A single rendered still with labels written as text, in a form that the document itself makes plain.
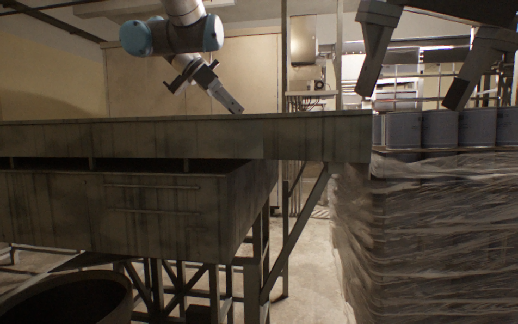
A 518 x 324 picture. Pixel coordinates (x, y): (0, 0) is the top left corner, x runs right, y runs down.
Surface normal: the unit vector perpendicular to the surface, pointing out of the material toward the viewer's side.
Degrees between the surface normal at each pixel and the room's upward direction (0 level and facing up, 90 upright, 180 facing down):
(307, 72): 90
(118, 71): 90
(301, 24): 90
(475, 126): 91
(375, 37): 114
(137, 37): 106
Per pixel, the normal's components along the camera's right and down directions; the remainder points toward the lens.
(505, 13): 0.07, 0.51
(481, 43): -0.99, -0.11
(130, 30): -0.17, 0.39
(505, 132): -0.86, 0.10
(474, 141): -0.60, 0.12
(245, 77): -0.18, 0.12
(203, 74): 0.11, 0.12
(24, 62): 0.98, 0.01
